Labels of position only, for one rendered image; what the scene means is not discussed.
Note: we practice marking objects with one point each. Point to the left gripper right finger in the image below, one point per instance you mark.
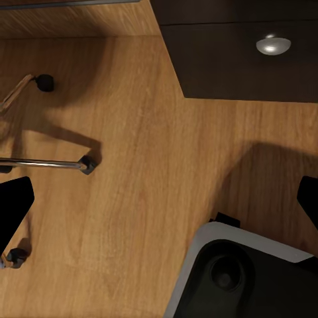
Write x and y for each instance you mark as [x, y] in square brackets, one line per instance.
[307, 196]

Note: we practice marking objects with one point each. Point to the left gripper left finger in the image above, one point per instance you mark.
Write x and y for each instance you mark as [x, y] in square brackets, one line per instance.
[16, 197]

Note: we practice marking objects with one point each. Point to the swivel chair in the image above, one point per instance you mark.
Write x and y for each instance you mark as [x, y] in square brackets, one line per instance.
[87, 164]

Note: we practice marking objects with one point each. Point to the cabinet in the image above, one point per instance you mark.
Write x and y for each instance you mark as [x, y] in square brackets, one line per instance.
[250, 50]
[76, 18]

